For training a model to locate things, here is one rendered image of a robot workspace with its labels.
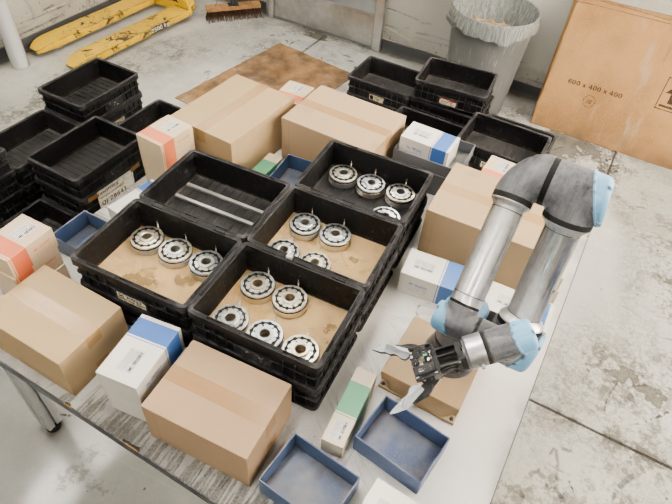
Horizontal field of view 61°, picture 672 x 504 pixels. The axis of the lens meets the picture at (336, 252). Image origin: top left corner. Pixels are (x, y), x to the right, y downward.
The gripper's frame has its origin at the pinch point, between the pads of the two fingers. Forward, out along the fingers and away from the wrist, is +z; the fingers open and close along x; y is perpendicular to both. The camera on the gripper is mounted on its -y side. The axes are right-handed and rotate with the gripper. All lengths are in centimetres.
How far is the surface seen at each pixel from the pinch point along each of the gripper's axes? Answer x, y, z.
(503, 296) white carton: -26, -49, -38
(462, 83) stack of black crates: -183, -144, -70
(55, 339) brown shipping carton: -34, 7, 80
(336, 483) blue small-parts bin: 16.7, -20.8, 20.7
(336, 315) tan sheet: -27.5, -24.2, 11.0
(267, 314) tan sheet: -31.8, -17.6, 29.2
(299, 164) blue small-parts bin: -105, -55, 17
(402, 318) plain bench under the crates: -28, -46, -5
